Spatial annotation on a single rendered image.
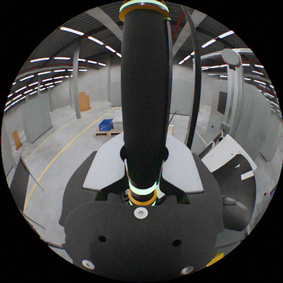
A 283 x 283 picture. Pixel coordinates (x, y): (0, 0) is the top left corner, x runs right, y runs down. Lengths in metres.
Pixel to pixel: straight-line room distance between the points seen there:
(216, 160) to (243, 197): 0.36
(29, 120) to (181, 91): 8.44
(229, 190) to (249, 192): 0.05
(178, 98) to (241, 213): 5.74
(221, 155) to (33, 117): 6.60
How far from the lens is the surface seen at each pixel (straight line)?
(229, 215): 0.18
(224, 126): 0.64
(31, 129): 6.33
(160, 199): 0.19
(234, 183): 0.22
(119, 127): 3.25
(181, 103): 5.86
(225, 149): 0.53
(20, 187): 2.07
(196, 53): 0.16
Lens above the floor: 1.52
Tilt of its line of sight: 31 degrees down
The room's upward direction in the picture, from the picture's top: straight up
